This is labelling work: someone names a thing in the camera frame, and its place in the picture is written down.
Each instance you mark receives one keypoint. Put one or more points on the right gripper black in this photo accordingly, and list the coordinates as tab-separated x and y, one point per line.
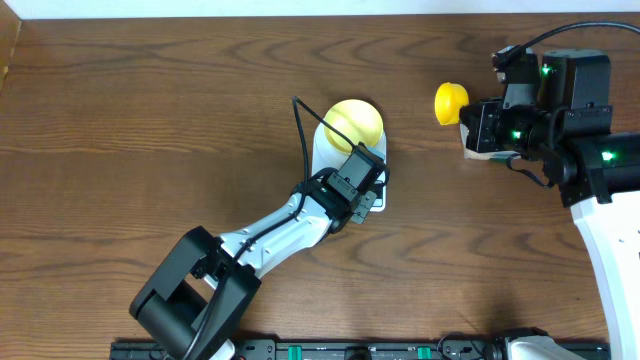
481	136

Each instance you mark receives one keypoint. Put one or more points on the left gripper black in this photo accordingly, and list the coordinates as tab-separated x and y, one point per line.
368	202

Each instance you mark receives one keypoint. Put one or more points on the yellow plastic measuring scoop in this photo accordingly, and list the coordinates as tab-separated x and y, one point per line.
449	99

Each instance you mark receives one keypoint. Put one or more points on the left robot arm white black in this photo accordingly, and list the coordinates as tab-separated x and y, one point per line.
193	302

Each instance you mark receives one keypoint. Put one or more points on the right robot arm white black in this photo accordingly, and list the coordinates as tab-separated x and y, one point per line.
555	109

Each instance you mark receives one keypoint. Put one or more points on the white digital kitchen scale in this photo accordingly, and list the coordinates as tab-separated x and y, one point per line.
325	155

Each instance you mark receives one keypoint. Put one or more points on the pale yellow plastic bowl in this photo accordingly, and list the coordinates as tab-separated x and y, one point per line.
358	120

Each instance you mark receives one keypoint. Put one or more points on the clear container of soybeans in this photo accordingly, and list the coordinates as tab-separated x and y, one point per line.
470	154

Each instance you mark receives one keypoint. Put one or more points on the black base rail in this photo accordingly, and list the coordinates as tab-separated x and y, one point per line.
267	349

